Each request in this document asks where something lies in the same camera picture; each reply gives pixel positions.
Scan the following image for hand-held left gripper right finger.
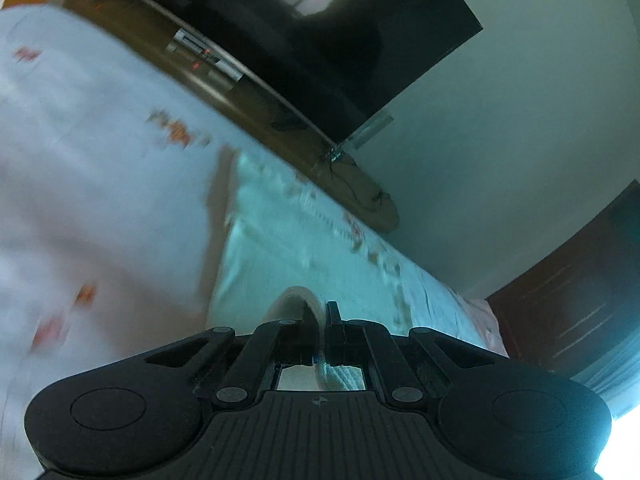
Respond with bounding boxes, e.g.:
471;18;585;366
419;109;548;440
325;301;507;407

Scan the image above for black cables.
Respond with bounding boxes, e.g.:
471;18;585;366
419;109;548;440
319;156;395;215

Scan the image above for wooden television stand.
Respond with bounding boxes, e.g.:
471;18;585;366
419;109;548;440
0;0;401;234

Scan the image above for white knit sweater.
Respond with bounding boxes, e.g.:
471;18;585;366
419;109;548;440
205;152;418;393

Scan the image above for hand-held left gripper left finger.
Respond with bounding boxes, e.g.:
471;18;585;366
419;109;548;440
145;303;317;408

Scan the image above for glass table lamp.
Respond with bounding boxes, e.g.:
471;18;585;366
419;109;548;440
325;113;395;163

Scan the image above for floral bed sheet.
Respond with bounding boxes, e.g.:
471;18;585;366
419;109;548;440
0;4;511;480

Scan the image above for silver set-top box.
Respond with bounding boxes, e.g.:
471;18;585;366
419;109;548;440
166;28;246;82

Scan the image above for large black television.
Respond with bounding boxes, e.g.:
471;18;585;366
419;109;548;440
84;0;485;144

